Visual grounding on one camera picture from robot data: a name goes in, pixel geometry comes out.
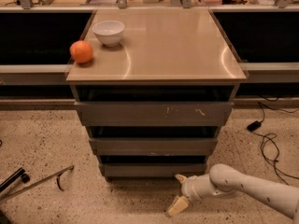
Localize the white ceramic bowl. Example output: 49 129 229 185
93 21 125 47

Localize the grey middle drawer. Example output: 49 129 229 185
90 138 217 156

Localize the grey drawer cabinet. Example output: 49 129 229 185
64 7 249 183

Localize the black power adapter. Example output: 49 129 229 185
247 120 262 132

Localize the orange fruit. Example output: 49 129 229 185
69 40 93 63

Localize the metal tripod stand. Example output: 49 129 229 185
0 164 75 224

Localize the grey top drawer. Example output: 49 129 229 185
75 102 233 127

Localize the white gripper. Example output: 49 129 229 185
166 174 218 217

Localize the grey bottom drawer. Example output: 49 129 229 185
99 163 206 178

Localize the grey drawer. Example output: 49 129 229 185
99 163 206 178
90 138 217 156
75 102 233 127

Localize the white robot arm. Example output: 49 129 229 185
166 164 299 224

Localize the black floor cable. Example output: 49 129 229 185
252 94 299 186

